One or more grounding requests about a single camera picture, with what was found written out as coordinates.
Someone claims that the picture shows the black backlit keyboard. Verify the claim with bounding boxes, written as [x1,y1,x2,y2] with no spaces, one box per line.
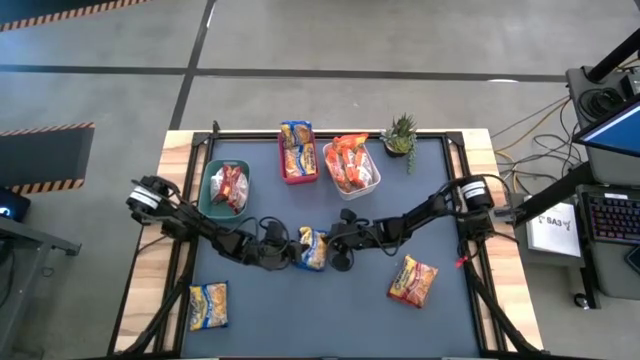
[587,192,640,245]

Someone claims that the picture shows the black hazard-striped floor mat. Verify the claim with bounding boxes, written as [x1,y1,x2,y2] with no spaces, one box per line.
[0,122,96,196]
[0,0,151,32]

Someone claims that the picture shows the white plastic bin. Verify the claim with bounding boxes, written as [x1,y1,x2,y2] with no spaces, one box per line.
[322,141,382,202]

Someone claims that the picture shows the black floor cables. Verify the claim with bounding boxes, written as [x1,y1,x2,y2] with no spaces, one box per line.
[509,94,591,196]

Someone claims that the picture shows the potted green succulent plant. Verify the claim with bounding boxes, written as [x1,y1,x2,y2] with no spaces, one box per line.
[380,112,419,174]

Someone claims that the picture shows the yellow ramen packet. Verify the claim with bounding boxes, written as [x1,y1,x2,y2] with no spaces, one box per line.
[282,143,318,179]

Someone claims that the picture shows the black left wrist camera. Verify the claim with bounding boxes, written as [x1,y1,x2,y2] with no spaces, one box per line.
[263,219,289,246]

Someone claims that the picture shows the yellow floor cable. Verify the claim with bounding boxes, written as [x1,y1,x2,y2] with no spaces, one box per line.
[492,97,574,194]

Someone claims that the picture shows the grey side table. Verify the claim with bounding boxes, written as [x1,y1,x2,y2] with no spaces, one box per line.
[0,214,82,360]

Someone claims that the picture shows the teal plastic bin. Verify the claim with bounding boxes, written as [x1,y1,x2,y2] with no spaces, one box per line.
[198,158,252,223]

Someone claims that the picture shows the orange Maruchan ramen pack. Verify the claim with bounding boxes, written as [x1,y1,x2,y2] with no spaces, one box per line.
[355,149,376,189]
[342,149,361,191]
[324,147,347,189]
[331,132,370,154]

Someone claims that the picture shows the black pole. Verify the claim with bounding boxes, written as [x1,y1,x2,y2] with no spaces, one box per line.
[587,27,640,84]

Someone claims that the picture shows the coiled black cable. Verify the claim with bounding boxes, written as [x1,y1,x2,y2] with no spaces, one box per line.
[577,85,624,119]

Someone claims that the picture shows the monitor with blue screen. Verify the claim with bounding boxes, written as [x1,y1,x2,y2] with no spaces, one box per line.
[572,97,640,159]

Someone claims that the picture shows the pink plastic bin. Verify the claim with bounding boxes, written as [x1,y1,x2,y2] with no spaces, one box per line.
[277,128,321,186]

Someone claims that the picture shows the grey equipment cart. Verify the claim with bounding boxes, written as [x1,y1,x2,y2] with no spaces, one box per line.
[514,64,640,309]

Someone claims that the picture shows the black diagonal stand bar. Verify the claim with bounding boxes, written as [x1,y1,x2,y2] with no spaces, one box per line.
[514,162,597,227]

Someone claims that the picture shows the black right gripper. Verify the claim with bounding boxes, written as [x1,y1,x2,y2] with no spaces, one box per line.
[327,207,374,273]

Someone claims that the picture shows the black device with blue light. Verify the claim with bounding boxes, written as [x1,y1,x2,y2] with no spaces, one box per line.
[0,187,32,224]

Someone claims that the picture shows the red Maruchan ramen pack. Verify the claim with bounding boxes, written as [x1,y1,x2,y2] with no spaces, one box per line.
[227,165,250,215]
[388,255,440,309]
[209,163,235,205]

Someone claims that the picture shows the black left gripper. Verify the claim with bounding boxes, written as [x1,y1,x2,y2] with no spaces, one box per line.
[252,238,307,272]

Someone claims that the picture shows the white paper sign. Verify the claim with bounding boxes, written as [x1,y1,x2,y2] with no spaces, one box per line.
[527,199,583,259]

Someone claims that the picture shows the blue Maruchan ramen pack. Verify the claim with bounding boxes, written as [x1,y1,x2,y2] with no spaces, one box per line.
[294,225,330,273]
[279,119,314,149]
[188,281,229,332]

